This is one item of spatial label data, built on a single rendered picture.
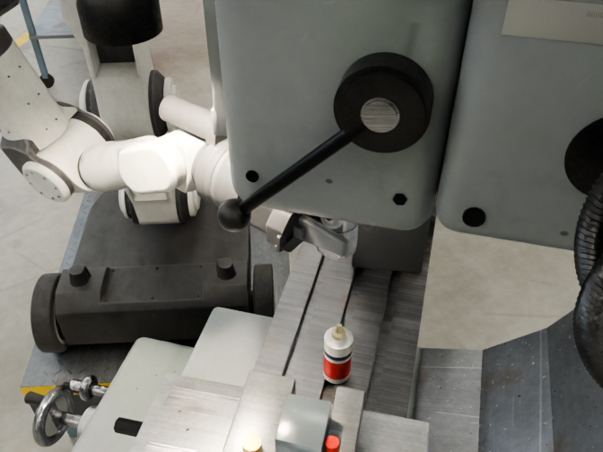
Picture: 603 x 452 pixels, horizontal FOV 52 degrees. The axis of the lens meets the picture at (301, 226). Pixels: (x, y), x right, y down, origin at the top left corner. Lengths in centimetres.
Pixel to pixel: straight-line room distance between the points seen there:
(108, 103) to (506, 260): 172
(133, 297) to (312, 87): 111
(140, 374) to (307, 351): 38
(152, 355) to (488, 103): 92
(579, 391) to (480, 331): 139
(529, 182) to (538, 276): 204
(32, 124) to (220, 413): 48
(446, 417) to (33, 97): 75
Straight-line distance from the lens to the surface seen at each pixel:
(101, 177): 92
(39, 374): 170
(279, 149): 52
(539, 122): 45
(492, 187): 48
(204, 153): 74
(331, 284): 104
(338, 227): 66
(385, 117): 44
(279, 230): 66
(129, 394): 119
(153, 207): 158
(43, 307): 159
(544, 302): 243
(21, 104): 94
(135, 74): 129
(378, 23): 45
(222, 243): 166
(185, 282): 153
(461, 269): 245
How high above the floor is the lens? 168
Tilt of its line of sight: 41 degrees down
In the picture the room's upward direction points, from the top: straight up
